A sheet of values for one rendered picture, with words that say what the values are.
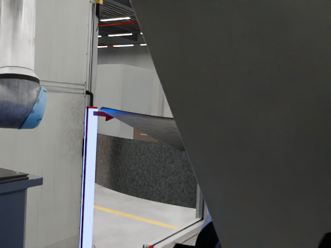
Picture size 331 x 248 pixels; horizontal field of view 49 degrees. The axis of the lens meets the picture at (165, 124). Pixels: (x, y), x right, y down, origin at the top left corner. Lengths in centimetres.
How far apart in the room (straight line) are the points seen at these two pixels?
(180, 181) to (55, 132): 89
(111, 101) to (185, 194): 817
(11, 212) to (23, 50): 41
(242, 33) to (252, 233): 15
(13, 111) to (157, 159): 160
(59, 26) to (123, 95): 781
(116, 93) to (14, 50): 932
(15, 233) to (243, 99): 87
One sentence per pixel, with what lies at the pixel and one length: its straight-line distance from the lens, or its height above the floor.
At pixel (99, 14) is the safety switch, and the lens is 281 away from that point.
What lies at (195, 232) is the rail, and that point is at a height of 85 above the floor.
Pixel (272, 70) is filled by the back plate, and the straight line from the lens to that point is 17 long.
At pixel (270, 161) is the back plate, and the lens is 20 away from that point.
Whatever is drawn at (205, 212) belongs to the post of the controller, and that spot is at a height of 88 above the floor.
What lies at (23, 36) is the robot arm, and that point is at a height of 136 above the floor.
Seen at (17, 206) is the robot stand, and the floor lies 94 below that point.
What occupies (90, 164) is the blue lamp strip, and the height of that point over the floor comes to 109.
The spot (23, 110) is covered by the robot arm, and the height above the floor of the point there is 117.
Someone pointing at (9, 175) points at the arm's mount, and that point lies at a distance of 94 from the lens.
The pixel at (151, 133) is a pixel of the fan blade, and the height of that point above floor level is 115.
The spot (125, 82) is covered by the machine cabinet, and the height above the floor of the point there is 176.
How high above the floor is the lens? 120
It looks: 3 degrees down
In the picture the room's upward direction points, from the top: 3 degrees clockwise
